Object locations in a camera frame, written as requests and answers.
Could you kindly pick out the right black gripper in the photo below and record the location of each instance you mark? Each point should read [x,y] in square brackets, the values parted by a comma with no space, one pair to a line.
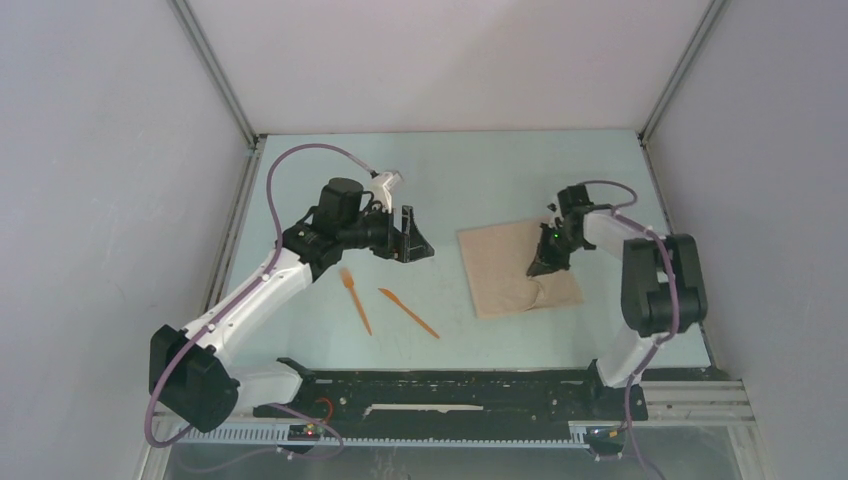
[545,262]

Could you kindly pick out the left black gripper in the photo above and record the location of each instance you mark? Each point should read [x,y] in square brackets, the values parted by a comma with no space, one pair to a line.
[406,246]

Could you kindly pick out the beige cloth napkin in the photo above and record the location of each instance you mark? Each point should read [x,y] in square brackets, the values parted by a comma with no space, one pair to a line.
[496,259]

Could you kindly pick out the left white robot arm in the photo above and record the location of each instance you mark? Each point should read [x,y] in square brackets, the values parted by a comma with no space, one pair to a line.
[191,369]

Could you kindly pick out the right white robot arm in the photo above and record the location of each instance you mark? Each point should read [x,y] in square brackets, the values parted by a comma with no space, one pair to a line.
[662,289]

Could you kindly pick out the orange plastic knife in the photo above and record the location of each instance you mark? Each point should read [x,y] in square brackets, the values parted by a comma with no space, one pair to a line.
[417,319]

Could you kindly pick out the orange plastic fork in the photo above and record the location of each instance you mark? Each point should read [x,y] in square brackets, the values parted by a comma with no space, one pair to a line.
[349,284]

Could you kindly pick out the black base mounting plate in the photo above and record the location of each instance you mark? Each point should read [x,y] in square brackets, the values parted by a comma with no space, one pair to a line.
[459,426]

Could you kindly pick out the aluminium frame rail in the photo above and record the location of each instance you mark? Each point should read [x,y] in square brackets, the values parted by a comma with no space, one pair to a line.
[696,404]

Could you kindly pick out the white cable duct strip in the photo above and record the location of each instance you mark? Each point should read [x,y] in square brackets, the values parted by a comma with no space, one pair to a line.
[281,434]

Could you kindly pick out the right corner aluminium post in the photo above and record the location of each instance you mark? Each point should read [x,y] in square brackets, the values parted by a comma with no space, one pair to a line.
[699,38]

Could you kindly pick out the corner aluminium post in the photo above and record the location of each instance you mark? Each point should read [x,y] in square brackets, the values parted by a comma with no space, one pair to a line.
[699,38]
[204,50]

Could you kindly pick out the left corner aluminium post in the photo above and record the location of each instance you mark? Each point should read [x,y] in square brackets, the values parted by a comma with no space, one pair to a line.
[204,50]

